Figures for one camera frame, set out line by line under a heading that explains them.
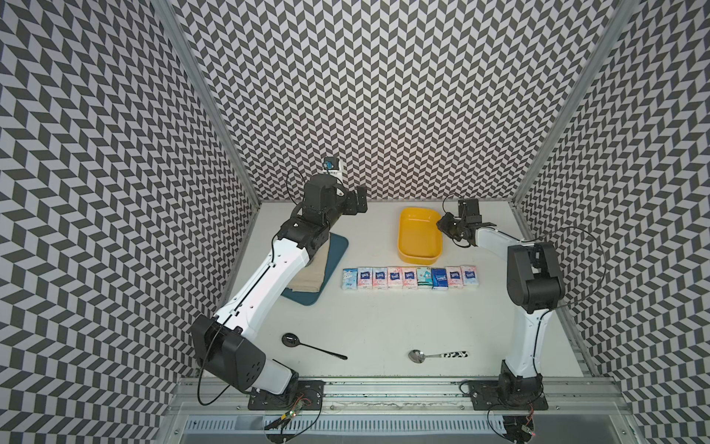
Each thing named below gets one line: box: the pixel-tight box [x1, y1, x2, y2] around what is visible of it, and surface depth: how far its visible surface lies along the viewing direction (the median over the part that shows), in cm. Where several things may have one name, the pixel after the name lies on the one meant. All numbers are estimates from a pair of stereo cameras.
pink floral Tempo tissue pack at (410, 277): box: [402, 267, 418, 290], surface depth 95 cm
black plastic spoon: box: [281, 333, 349, 360], surface depth 82 cm
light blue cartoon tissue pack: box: [342, 268, 358, 290], surface depth 95 cm
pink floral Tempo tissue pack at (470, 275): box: [460, 264, 479, 286], surface depth 95 cm
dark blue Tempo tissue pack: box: [431, 268, 449, 291], surface depth 95 cm
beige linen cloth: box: [286, 234, 331, 294], surface depth 98 cm
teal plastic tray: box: [281, 233, 349, 307], surface depth 97 cm
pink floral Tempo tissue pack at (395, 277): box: [387, 266, 404, 289], surface depth 95 cm
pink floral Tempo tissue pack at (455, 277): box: [445, 266, 464, 289], surface depth 95 cm
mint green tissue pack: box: [416, 266, 434, 287], surface depth 96 cm
